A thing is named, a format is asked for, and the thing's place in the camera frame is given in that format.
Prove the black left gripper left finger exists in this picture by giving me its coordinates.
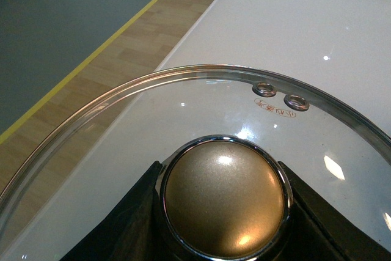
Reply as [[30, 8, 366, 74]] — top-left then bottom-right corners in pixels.
[[57, 160, 164, 261]]

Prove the glass lid with knob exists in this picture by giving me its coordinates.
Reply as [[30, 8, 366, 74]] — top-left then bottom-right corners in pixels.
[[1, 65, 390, 260]]

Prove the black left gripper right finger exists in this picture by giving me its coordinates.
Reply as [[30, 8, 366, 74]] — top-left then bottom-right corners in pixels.
[[277, 160, 391, 261]]

